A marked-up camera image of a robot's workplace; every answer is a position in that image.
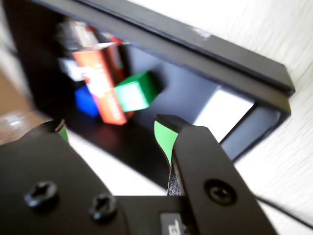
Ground black gripper green-taped finger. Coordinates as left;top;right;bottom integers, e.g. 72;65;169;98
153;114;279;235

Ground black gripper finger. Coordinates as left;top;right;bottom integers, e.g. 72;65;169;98
0;119;128;235

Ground green wooden cube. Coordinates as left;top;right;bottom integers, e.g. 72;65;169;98
114;70;158;113

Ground large brown cardboard box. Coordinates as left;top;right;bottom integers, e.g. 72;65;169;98
0;70;35;118

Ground black cardboard box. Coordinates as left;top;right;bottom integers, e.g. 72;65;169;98
4;0;296;190

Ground blue wooden cube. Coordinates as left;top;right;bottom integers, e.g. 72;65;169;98
74;85;100;118

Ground orange paper carton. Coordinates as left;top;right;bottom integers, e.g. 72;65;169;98
72;43;135;125

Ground black cable under box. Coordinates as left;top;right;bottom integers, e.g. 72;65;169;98
255;197;313;227

